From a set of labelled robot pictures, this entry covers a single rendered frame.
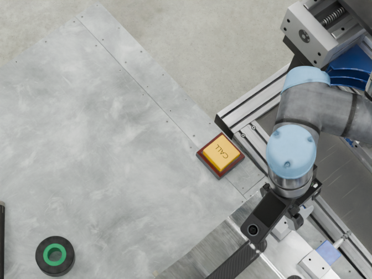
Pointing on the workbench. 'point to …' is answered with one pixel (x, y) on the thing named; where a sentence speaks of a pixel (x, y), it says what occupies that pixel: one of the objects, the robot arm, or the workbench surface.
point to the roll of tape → (46, 247)
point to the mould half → (284, 248)
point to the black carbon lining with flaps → (241, 261)
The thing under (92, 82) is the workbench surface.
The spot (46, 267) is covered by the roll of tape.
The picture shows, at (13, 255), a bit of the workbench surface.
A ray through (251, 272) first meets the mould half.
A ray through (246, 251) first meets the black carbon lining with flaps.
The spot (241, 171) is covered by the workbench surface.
